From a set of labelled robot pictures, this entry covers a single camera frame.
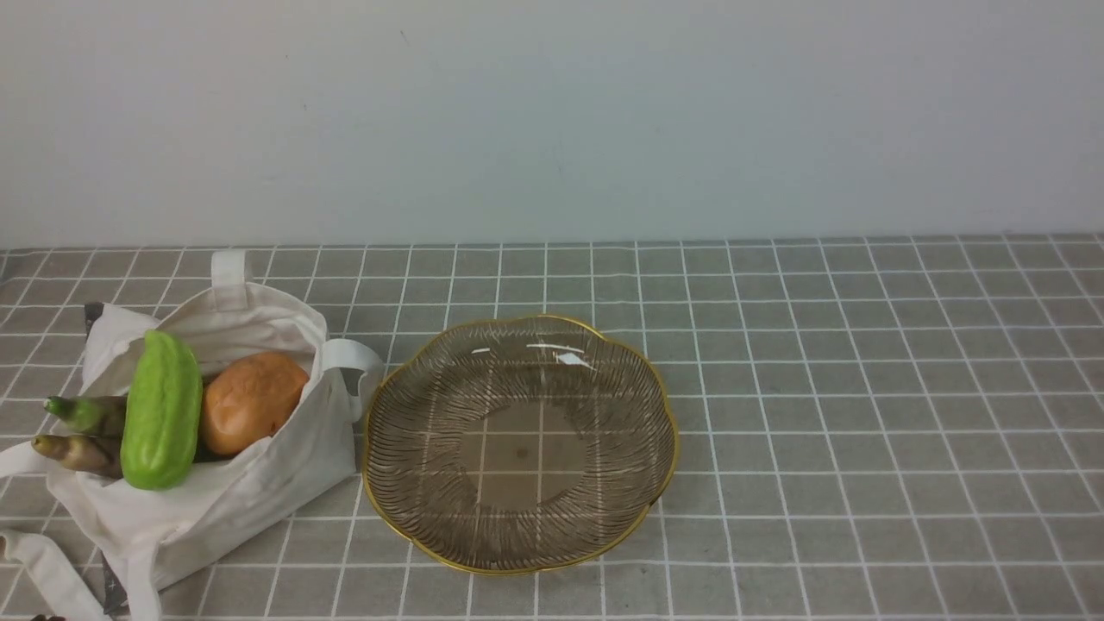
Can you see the brown bamboo shoot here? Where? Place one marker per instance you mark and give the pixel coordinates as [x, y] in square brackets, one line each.
[82, 453]

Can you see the white cloth tote bag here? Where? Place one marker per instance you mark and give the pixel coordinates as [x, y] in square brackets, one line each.
[153, 539]

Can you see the orange round potato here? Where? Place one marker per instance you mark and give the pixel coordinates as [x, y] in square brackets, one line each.
[251, 399]

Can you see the green-tipped bamboo shoot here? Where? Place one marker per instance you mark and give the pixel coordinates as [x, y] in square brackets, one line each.
[102, 416]

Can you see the gold-rimmed glass plate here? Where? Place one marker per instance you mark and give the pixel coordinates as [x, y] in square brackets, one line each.
[519, 445]

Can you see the grey checked tablecloth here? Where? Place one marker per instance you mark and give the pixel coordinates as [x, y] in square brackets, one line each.
[871, 427]

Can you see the green cucumber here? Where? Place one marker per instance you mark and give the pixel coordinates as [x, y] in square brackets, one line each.
[164, 406]

